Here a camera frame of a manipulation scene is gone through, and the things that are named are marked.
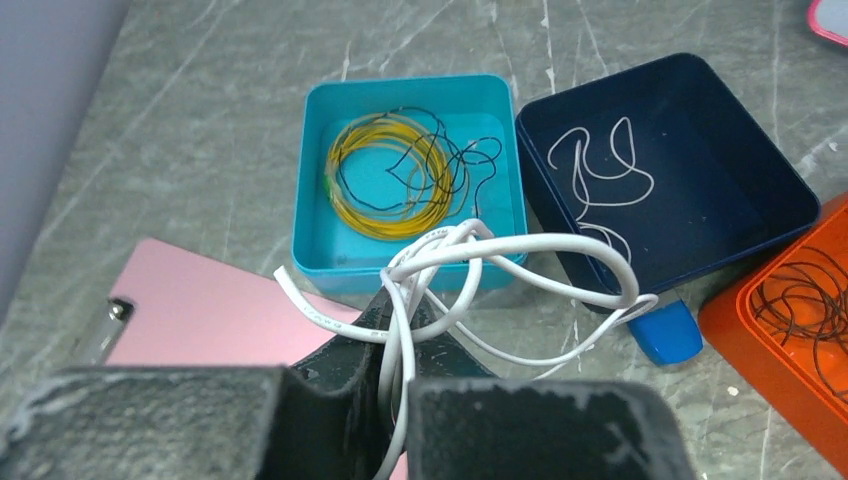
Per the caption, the pink clipboard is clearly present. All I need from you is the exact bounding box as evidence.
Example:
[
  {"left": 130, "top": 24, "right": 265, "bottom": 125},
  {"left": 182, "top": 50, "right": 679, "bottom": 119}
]
[{"left": 76, "top": 238, "right": 333, "bottom": 367}]

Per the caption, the pink framed whiteboard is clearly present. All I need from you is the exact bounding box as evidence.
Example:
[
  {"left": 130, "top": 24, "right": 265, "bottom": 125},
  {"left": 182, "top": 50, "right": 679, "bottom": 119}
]
[{"left": 807, "top": 0, "right": 848, "bottom": 47}]

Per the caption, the orange plastic tray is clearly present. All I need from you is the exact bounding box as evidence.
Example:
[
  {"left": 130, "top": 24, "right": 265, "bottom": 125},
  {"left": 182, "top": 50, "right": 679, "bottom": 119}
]
[{"left": 698, "top": 194, "right": 847, "bottom": 475}]

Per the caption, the brown cable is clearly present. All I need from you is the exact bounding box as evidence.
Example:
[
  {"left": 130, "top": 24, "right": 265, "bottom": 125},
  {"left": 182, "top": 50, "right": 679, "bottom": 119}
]
[{"left": 751, "top": 245, "right": 848, "bottom": 405}]

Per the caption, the navy blue plastic tray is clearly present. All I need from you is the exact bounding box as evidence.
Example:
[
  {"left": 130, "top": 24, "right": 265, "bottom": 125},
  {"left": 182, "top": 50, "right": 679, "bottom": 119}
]
[{"left": 516, "top": 53, "right": 820, "bottom": 293}]

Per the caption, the teal plastic tray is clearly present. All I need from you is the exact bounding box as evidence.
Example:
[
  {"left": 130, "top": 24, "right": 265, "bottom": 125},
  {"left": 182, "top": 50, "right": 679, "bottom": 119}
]
[{"left": 291, "top": 74, "right": 528, "bottom": 294}]

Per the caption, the yellow coiled cable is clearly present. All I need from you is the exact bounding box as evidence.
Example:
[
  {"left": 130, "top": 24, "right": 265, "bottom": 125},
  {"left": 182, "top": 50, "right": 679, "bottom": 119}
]
[{"left": 324, "top": 112, "right": 468, "bottom": 241}]

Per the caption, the short white cable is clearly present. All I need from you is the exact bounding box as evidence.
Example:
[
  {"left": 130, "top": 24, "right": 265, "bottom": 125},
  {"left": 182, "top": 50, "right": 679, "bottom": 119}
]
[{"left": 547, "top": 116, "right": 656, "bottom": 263}]

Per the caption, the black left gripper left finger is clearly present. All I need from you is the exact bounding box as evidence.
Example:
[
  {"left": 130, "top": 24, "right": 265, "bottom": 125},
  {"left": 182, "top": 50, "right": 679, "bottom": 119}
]
[{"left": 0, "top": 288, "right": 395, "bottom": 480}]

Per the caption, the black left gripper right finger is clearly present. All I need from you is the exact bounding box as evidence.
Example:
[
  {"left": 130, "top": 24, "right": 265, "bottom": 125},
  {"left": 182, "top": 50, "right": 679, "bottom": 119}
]
[{"left": 405, "top": 334, "right": 696, "bottom": 479}]

